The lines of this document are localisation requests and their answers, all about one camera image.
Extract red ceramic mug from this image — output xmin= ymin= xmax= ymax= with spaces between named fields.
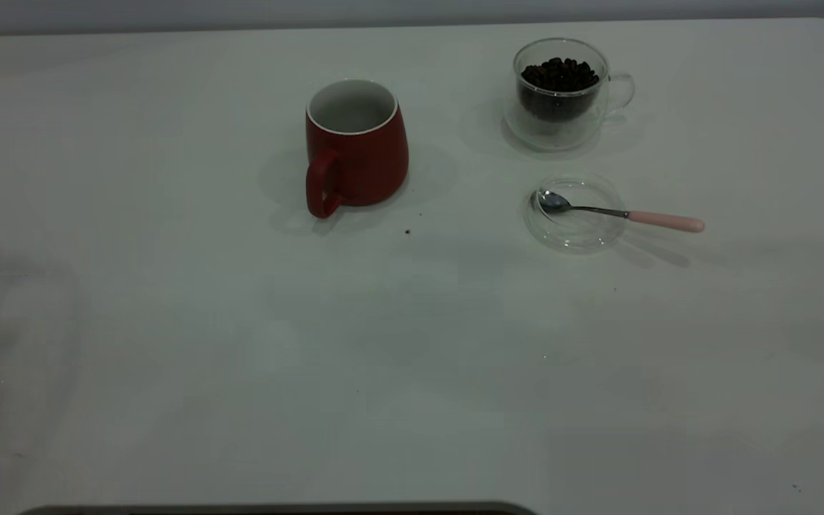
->
xmin=304 ymin=79 xmax=410 ymax=220

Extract clear glass saucer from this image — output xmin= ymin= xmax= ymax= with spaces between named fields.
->
xmin=524 ymin=172 xmax=627 ymax=253

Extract metal spoon with pink handle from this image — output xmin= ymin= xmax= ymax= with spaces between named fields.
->
xmin=537 ymin=189 xmax=706 ymax=234

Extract clear glass handled cup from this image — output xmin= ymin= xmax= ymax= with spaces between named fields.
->
xmin=503 ymin=38 xmax=635 ymax=152

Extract dark roasted coffee beans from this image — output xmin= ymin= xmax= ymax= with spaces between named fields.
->
xmin=517 ymin=57 xmax=600 ymax=122

